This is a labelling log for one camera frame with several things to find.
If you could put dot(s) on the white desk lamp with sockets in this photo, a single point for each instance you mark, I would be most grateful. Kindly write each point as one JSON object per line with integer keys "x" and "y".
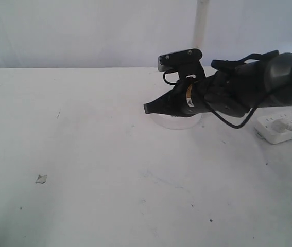
{"x": 179, "y": 123}

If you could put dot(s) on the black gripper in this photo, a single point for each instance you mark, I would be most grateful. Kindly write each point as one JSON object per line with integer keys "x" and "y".
{"x": 189, "y": 97}

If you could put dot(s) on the white plug in strip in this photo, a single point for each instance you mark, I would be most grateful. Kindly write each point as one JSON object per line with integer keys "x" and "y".
{"x": 281, "y": 126}

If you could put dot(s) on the white power strip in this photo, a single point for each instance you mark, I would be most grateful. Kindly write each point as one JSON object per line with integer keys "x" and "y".
{"x": 263, "y": 127}

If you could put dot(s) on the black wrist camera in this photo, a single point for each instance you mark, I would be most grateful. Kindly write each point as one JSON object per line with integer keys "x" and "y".
{"x": 185, "y": 63}

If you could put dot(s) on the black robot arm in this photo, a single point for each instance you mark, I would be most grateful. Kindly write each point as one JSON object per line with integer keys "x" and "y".
{"x": 236, "y": 87}

